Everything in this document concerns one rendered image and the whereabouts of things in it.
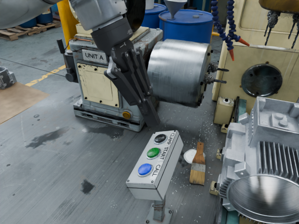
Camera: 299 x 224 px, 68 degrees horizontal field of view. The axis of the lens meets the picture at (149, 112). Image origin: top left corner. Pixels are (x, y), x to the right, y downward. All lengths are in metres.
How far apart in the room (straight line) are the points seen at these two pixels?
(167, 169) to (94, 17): 0.33
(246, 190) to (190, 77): 0.38
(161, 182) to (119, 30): 0.30
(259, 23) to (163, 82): 0.47
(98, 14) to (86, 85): 0.56
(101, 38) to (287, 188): 0.54
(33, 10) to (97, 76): 0.46
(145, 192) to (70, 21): 0.76
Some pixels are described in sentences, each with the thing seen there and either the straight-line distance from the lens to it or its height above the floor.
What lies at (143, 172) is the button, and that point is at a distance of 0.46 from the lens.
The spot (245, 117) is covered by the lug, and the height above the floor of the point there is 1.09.
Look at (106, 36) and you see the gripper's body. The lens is 0.42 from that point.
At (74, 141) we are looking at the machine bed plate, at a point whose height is 0.80.
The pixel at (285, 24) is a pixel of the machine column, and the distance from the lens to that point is 1.06.
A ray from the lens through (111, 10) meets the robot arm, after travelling 0.41.
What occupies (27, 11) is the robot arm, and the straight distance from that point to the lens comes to 0.48.
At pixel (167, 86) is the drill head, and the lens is 0.80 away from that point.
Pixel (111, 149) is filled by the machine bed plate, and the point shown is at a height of 0.80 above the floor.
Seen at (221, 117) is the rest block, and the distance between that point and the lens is 1.02.
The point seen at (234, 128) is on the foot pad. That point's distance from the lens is 0.60.
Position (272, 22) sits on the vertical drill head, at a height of 1.26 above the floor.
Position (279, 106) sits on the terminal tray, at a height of 1.13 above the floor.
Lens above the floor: 1.44
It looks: 36 degrees down
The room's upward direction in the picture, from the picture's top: straight up
